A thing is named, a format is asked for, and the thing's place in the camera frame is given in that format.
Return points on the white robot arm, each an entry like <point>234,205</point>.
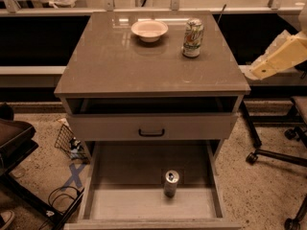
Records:
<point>302,18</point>

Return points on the black wire basket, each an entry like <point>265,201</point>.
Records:
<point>69,144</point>

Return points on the green white soda can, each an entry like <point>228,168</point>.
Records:
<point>193,38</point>

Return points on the dark chair at left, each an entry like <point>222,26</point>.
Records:
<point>16,145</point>

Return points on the silver redbull can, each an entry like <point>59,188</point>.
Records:
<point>170,184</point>

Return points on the white bowl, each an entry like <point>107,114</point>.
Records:
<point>149,30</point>

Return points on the blue tape cross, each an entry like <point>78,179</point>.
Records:
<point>75,175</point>

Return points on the open middle drawer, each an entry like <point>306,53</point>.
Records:
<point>124,189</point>

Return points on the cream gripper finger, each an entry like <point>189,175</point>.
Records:
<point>290,54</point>
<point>277,42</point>

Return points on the grey drawer cabinet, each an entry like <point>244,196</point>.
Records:
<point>110,61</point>

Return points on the top drawer with black handle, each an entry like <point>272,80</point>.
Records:
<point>147,119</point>

